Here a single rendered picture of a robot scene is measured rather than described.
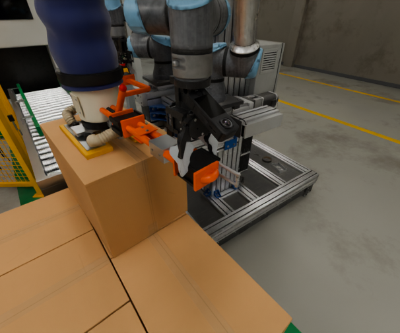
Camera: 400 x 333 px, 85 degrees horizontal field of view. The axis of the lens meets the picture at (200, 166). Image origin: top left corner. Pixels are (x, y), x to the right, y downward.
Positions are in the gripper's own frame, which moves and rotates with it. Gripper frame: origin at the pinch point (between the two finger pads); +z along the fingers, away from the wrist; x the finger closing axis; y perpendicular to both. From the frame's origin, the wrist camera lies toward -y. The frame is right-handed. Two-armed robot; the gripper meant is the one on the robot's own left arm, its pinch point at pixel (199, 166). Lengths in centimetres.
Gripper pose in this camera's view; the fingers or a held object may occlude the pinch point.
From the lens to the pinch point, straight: 52.1
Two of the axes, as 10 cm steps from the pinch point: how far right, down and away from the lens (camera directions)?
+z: 0.0, 8.1, 5.8
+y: -6.7, -4.3, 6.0
